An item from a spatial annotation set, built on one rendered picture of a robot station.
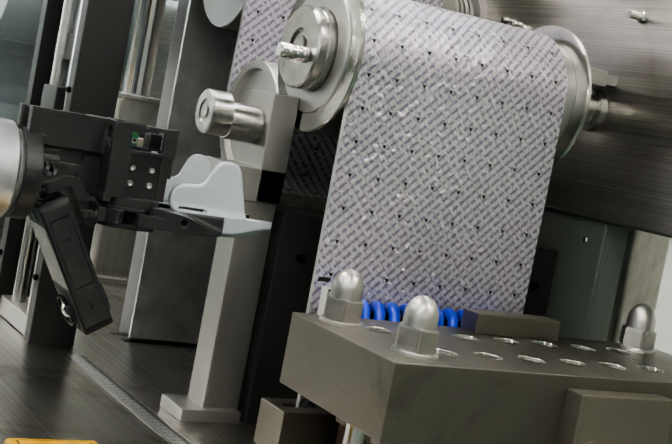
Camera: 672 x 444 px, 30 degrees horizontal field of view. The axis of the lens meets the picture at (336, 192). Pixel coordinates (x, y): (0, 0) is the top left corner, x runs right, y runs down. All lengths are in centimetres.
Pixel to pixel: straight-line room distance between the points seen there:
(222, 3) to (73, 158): 44
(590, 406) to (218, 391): 35
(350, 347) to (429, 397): 7
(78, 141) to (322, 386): 27
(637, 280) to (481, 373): 57
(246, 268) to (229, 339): 7
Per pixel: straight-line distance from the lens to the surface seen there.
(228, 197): 100
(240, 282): 115
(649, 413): 105
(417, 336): 94
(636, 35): 130
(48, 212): 96
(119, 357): 136
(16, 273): 146
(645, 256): 150
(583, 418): 100
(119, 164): 96
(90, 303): 99
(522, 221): 120
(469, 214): 116
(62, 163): 97
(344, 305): 101
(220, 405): 117
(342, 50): 109
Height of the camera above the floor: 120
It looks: 3 degrees down
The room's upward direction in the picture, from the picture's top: 11 degrees clockwise
